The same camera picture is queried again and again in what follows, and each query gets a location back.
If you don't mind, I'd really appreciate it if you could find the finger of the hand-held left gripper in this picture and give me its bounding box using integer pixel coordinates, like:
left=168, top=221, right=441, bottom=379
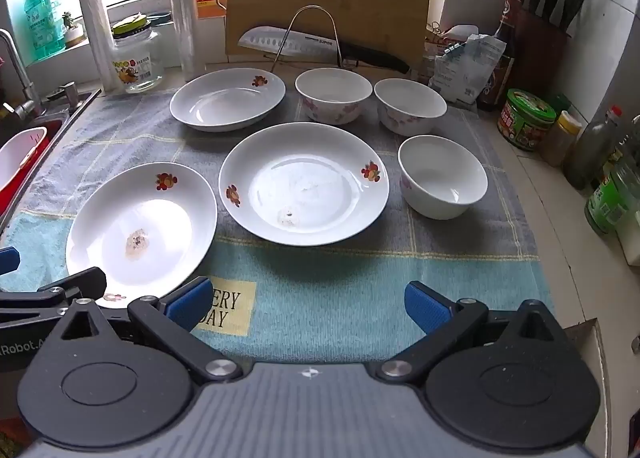
left=0, top=267, right=108, bottom=325
left=0, top=247, right=21, bottom=278

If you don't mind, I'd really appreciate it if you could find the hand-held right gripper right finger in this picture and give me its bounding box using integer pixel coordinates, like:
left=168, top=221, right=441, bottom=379
left=376, top=281, right=561, bottom=384

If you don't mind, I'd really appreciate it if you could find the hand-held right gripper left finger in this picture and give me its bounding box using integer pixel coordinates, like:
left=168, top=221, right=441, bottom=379
left=60, top=277, right=240, bottom=385

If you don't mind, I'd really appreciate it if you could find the white plate with fruit print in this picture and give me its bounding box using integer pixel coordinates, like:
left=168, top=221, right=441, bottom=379
left=65, top=161, right=218, bottom=309
left=169, top=68, right=287, bottom=133
left=218, top=122, right=391, bottom=246

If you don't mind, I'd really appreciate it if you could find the white bowl with pink flowers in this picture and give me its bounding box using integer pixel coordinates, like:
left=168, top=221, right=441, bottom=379
left=374, top=78, right=448, bottom=136
left=295, top=68, right=373, bottom=125
left=398, top=135, right=489, bottom=220

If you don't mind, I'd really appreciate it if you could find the grey and teal checked towel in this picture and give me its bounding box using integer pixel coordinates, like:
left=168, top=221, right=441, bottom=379
left=0, top=83, right=556, bottom=369

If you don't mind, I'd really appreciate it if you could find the red dish basin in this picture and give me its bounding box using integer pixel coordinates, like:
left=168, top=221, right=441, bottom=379
left=0, top=125, right=63, bottom=219

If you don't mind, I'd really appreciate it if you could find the stainless steel sink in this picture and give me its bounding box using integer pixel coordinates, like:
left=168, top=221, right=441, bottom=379
left=0, top=86, right=103, bottom=239

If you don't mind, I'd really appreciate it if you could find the metal faucet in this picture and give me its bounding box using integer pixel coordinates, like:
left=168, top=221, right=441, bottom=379
left=0, top=28, right=43, bottom=121

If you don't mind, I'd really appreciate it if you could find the green lidded jar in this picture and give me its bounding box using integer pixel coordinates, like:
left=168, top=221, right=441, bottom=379
left=497, top=88, right=557, bottom=151

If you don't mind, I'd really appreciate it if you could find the green plastic bottle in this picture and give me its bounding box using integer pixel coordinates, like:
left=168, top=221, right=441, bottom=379
left=585, top=148, right=636, bottom=236

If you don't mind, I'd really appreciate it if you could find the yellow lidded spice jar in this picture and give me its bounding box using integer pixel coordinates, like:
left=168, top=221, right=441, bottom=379
left=540, top=110, right=583, bottom=168

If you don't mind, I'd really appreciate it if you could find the glass jar with yellow-green lid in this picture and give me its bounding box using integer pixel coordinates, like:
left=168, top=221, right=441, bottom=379
left=111, top=13, right=166, bottom=94

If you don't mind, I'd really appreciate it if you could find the dark bottle with red cap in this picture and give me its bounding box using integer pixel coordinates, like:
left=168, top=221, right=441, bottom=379
left=565, top=105, right=623, bottom=189

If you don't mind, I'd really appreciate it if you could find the small potted plant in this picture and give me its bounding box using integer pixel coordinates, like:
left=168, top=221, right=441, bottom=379
left=62, top=11, right=86, bottom=46

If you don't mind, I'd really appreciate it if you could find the short plastic wrap roll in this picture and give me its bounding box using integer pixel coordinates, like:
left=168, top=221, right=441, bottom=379
left=78, top=0, right=118, bottom=92

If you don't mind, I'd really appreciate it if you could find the dark sauce bottle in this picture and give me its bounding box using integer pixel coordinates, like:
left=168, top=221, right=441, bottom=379
left=477, top=0, right=523, bottom=112

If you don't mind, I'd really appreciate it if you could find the green dish soap pump bottle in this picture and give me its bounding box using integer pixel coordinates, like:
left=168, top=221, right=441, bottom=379
left=24, top=0, right=58, bottom=59

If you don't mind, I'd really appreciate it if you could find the teal plastic bottle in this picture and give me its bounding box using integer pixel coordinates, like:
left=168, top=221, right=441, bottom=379
left=50, top=0, right=67, bottom=52

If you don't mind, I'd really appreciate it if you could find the red and white packet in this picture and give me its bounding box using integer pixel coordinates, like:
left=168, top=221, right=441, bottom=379
left=425, top=23, right=481, bottom=69

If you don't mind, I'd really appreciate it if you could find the dark wooden knife block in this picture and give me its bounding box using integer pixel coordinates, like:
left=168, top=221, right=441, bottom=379
left=510, top=6, right=571, bottom=104

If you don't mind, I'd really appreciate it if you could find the tall plastic wrap roll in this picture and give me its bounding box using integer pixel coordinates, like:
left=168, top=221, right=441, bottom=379
left=166, top=0, right=198, bottom=82

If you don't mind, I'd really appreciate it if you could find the black handled kitchen knife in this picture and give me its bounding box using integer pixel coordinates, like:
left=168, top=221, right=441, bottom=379
left=237, top=26, right=411, bottom=75

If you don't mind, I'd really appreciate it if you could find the metal wire rack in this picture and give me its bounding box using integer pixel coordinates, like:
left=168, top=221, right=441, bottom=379
left=272, top=6, right=351, bottom=70

